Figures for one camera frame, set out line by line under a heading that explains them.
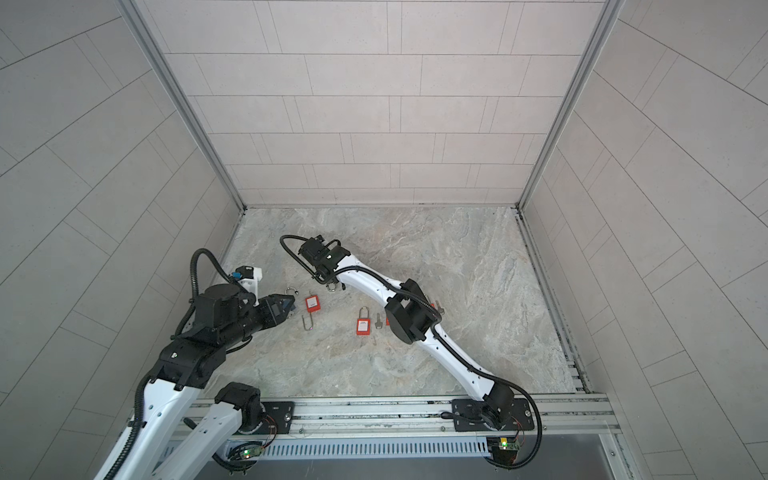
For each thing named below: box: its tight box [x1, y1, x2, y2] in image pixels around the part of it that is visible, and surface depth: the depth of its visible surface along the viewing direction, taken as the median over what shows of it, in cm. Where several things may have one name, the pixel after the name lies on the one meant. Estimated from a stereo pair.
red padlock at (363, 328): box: [356, 306, 371, 336], surface depth 86 cm
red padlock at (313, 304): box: [302, 295, 321, 331], surface depth 91 cm
